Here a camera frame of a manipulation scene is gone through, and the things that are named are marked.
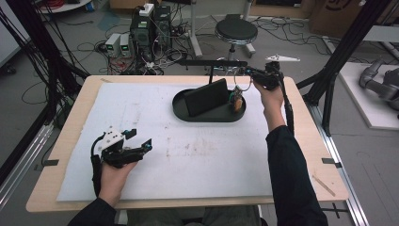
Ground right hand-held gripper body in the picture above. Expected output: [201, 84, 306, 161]
[252, 60, 285, 92]

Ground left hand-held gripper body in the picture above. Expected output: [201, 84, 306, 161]
[99, 125, 147, 170]

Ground bunch of keys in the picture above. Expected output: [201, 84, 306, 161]
[231, 69, 253, 114]

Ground black wallet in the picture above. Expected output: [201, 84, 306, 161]
[183, 77, 232, 118]

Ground black oval tray with stand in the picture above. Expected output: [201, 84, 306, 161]
[171, 58, 249, 123]

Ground person's right hand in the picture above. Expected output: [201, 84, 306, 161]
[252, 79, 285, 111]

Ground person's left hand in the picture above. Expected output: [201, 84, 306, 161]
[98, 159, 139, 194]

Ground white triangular plate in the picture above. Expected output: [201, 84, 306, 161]
[264, 54, 301, 63]

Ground white foam sheet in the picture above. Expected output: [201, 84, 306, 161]
[56, 82, 275, 202]

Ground round black stool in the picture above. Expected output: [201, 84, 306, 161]
[214, 13, 259, 61]

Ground grey bench power supply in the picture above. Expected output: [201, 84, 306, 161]
[119, 33, 132, 57]
[104, 32, 122, 57]

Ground cardboard box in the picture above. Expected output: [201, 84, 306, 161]
[309, 0, 366, 40]

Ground white platform board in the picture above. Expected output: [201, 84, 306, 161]
[338, 60, 399, 132]

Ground black computer tower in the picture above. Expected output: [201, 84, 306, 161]
[152, 4, 172, 51]
[129, 12, 155, 60]

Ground thin wooden stick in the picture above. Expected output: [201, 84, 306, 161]
[311, 174, 337, 198]

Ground white power strip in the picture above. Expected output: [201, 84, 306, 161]
[138, 2, 155, 17]

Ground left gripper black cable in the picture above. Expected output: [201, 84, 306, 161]
[89, 133, 106, 198]

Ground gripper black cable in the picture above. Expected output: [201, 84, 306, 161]
[89, 133, 106, 198]
[277, 73, 296, 137]

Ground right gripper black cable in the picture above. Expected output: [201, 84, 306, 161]
[277, 73, 296, 137]

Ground black metal frame post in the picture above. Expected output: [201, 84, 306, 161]
[295, 0, 394, 137]
[5, 0, 90, 128]

